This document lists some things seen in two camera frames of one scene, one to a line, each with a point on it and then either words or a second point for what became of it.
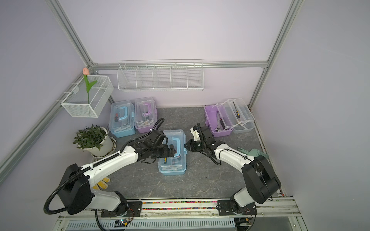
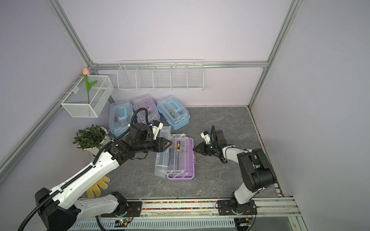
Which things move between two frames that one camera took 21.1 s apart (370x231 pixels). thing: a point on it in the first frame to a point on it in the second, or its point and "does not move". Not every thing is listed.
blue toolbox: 177,165 to 173,111
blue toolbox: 122,118 does not move
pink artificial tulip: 86,72 does not move
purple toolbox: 233,115 to 177,162
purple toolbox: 145,113 does not move
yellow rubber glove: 102,185 does not move
